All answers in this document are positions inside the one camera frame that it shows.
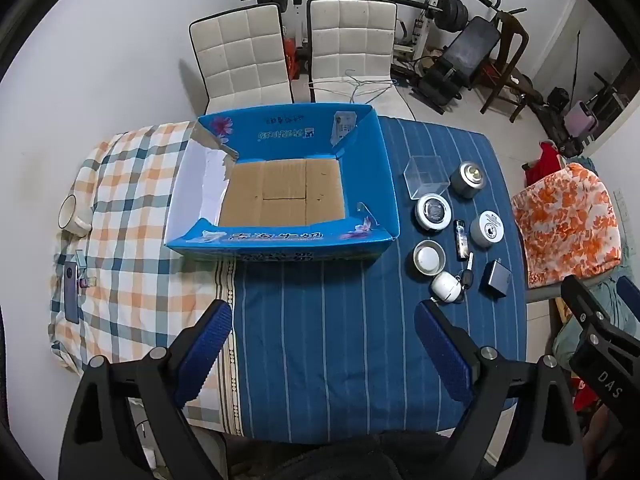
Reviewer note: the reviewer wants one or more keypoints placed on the silver round tin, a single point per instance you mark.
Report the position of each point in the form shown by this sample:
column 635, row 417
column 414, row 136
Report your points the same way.
column 429, row 257

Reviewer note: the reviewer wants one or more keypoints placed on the grey tin with gold top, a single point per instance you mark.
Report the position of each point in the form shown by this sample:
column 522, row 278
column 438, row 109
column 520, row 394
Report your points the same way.
column 467, row 180

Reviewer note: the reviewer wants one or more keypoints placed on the pink suitcase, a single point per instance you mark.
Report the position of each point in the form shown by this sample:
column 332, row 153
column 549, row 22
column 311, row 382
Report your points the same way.
column 580, row 122

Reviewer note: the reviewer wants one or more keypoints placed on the small clear bottle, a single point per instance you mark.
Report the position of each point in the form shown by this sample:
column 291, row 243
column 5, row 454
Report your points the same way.
column 87, row 281

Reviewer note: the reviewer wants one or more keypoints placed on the black car key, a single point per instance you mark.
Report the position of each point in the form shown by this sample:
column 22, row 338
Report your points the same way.
column 468, row 275

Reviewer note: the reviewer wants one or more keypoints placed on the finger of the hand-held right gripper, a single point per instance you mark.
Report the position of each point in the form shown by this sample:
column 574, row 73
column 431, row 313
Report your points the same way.
column 582, row 297
column 631, row 292

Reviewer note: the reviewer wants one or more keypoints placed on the dark smartphone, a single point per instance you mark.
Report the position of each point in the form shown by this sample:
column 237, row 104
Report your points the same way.
column 72, row 295

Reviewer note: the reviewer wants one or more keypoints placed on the round tin with white lid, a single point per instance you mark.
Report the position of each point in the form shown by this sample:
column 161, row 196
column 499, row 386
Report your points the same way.
column 487, row 227

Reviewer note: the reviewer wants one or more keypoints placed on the white earbuds case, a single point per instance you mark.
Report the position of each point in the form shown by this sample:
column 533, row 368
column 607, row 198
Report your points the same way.
column 445, row 287

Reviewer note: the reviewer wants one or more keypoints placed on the blue striped tablecloth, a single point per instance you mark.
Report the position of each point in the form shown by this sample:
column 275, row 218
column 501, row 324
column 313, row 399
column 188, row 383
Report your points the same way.
column 325, row 350

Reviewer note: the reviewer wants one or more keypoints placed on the grey power adapter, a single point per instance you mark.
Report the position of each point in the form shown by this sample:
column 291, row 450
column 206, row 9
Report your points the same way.
column 495, row 280

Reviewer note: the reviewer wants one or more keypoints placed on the blue cardboard box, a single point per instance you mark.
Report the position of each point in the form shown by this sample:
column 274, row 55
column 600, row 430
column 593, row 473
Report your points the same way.
column 280, row 135

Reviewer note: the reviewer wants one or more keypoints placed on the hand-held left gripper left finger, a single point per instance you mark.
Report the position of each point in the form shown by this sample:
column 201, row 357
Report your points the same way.
column 204, row 352

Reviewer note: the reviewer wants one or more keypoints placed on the white barbell rack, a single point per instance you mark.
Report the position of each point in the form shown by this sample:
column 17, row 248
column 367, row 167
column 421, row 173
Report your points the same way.
column 300, row 5

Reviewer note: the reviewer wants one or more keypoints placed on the plaid cloth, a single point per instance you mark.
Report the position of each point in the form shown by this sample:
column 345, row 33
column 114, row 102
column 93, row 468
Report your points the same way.
column 135, row 260

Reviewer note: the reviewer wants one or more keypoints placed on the clear plastic box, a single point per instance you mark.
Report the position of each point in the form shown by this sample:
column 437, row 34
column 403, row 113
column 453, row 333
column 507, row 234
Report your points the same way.
column 426, row 176

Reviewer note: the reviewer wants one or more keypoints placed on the white mug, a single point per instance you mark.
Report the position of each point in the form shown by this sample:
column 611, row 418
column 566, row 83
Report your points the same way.
column 70, row 215

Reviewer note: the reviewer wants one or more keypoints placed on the round tin with black lid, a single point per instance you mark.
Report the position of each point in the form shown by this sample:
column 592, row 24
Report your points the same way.
column 432, row 211

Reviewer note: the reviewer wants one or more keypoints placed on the brown wooden chair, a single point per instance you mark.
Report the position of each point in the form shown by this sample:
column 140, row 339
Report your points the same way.
column 515, row 45

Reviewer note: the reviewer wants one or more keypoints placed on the black lighter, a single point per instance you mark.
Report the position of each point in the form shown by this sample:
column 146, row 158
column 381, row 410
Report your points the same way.
column 461, row 240

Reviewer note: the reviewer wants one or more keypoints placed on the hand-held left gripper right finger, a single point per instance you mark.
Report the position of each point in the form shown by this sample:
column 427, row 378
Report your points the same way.
column 443, row 355

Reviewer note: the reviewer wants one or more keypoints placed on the black weight bench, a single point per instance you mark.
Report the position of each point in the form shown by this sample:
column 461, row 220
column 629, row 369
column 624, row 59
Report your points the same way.
column 472, row 47

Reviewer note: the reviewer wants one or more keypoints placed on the white padded chair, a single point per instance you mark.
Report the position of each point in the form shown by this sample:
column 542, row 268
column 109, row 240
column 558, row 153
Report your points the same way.
column 350, row 35
column 235, row 55

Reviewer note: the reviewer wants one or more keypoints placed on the red cloth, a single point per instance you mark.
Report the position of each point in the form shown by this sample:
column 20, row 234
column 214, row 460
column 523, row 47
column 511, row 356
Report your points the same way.
column 547, row 162

